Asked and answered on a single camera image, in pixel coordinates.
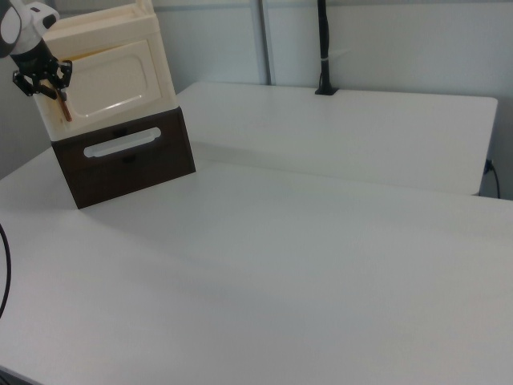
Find grey partition post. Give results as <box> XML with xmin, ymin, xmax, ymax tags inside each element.
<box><xmin>256</xmin><ymin>0</ymin><xmax>278</xmax><ymax>87</ymax></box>

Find cream cabinet door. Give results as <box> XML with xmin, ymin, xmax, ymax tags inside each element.
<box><xmin>59</xmin><ymin>37</ymin><xmax>168</xmax><ymax>123</ymax></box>

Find black hanging cable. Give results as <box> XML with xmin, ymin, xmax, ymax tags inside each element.
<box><xmin>0</xmin><ymin>222</ymin><xmax>13</xmax><ymax>318</ymax></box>

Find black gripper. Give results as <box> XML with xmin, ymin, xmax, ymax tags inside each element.
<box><xmin>9</xmin><ymin>39</ymin><xmax>75</xmax><ymax>102</ymax></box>

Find copper door handle strip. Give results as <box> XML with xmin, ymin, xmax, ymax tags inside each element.
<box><xmin>58</xmin><ymin>88</ymin><xmax>74</xmax><ymax>122</ymax></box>

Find cream plastic cabinet body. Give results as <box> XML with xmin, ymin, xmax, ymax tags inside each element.
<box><xmin>33</xmin><ymin>0</ymin><xmax>180</xmax><ymax>142</ymax></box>

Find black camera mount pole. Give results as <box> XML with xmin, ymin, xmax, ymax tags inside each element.
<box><xmin>314</xmin><ymin>0</ymin><xmax>340</xmax><ymax>96</ymax></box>

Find white drawer handle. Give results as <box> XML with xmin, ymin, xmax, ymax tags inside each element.
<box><xmin>83</xmin><ymin>126</ymin><xmax>163</xmax><ymax>159</ymax></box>

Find black wall socket cable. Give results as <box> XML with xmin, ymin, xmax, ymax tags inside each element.
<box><xmin>483</xmin><ymin>159</ymin><xmax>502</xmax><ymax>200</ymax></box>

